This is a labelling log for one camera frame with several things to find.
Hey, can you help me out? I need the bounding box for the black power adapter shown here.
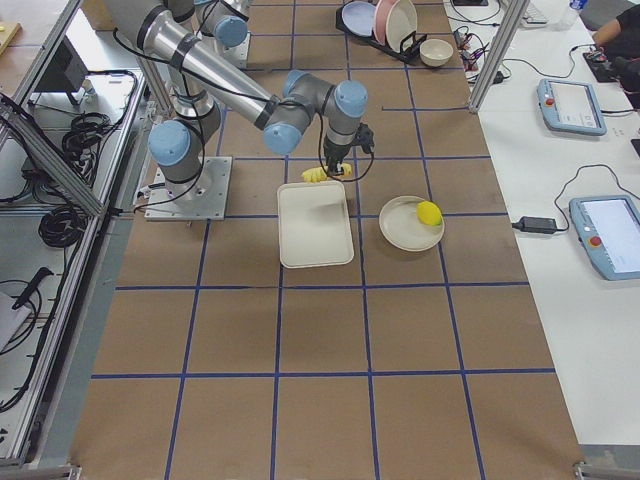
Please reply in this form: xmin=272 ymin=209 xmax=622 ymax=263
xmin=512 ymin=216 xmax=558 ymax=235

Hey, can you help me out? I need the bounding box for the white rectangular tray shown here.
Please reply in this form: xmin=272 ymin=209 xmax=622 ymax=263
xmin=277 ymin=181 xmax=354 ymax=269

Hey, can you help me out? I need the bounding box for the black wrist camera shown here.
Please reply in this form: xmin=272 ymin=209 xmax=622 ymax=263
xmin=356 ymin=123 xmax=375 ymax=155

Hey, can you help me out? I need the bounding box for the black dish rack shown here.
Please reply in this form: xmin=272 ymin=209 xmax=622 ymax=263
xmin=335 ymin=1 xmax=428 ymax=63

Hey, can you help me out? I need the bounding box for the cream plate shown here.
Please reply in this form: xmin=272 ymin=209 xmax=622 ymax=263
xmin=386 ymin=0 xmax=418 ymax=53

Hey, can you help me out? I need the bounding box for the far teach pendant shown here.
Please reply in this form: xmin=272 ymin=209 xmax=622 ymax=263
xmin=536 ymin=78 xmax=607 ymax=136

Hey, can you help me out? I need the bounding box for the pink plate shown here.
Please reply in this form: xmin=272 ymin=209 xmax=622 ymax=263
xmin=373 ymin=0 xmax=397 ymax=45

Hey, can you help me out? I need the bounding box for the yellow lemon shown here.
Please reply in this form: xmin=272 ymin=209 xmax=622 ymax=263
xmin=416 ymin=201 xmax=443 ymax=226

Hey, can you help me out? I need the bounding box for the yellow bread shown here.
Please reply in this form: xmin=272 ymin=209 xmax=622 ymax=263
xmin=301 ymin=163 xmax=353 ymax=183

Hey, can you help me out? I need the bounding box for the blue plate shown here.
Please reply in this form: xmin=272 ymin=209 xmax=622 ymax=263
xmin=341 ymin=1 xmax=376 ymax=37

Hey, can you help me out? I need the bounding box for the teach pendant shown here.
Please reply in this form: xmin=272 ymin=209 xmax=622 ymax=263
xmin=569 ymin=195 xmax=639 ymax=281
xmin=536 ymin=78 xmax=607 ymax=136

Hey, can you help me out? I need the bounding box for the cream bowl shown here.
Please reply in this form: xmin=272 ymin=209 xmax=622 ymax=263
xmin=419 ymin=38 xmax=454 ymax=68

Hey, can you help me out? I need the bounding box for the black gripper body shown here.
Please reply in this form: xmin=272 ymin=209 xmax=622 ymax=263
xmin=323 ymin=139 xmax=351 ymax=171

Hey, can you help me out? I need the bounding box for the aluminium frame post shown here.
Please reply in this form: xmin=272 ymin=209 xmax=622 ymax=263
xmin=468 ymin=0 xmax=529 ymax=114

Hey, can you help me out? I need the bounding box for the near teach pendant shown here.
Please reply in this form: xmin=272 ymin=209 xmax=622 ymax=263
xmin=569 ymin=195 xmax=639 ymax=281

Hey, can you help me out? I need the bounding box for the white oval dish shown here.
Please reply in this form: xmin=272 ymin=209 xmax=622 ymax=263
xmin=379 ymin=195 xmax=445 ymax=252

